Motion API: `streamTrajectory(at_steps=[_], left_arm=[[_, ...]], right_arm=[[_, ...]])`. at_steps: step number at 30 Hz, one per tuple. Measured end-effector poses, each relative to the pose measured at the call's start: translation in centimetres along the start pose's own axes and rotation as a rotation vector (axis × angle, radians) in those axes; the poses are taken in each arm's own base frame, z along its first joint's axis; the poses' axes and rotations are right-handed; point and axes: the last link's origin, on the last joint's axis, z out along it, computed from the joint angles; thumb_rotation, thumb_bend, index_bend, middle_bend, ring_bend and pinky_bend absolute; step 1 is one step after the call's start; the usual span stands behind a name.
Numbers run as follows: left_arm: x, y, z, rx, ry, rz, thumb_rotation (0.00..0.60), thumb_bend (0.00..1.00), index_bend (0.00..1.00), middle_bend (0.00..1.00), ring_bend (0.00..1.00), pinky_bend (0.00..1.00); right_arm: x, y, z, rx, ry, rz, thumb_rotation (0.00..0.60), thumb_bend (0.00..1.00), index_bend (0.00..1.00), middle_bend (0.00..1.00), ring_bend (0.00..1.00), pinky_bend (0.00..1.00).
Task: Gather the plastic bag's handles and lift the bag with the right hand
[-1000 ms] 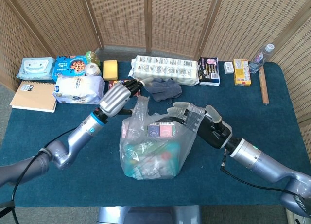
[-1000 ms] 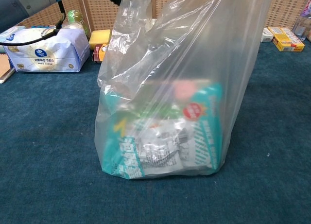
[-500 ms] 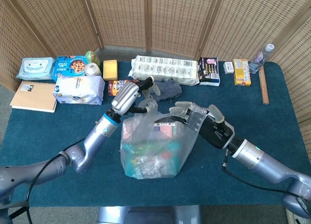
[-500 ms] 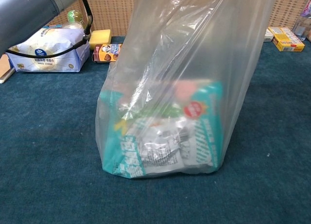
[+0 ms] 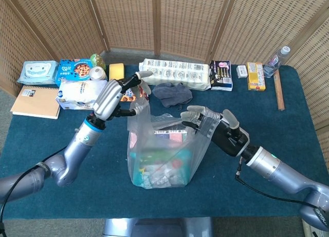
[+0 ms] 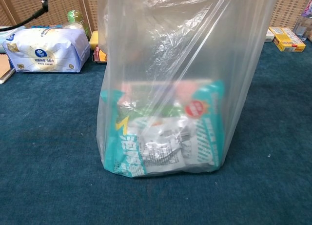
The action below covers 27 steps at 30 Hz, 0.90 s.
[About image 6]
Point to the green plastic packet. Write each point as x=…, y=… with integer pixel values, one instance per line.
x=170, y=110

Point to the pink purple box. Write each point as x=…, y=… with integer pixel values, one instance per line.
x=185, y=88

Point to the white crinkled printed packet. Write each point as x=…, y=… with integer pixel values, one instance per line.
x=165, y=151

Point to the transparent plastic shopping bag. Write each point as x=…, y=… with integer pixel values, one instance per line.
x=170, y=51

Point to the teal white detergent pouch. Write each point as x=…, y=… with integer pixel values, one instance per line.
x=209, y=147

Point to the brown yellow panda biscuit box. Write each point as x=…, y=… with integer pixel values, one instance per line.
x=100, y=56

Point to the yellow sponge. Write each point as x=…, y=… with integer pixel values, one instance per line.
x=93, y=40

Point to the teal carpet mat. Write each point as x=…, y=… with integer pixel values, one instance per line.
x=48, y=161

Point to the green white bottle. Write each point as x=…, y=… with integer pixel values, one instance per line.
x=74, y=17

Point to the white blue tissue pack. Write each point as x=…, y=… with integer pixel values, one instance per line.
x=48, y=49

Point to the small white box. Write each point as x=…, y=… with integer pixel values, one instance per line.
x=269, y=37

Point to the light blue wipes pack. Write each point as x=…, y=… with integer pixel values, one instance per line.
x=6, y=35

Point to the clear plastic bottle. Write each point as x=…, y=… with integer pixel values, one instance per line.
x=302, y=27

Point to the wooden woven folding screen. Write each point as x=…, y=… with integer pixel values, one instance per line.
x=24, y=5

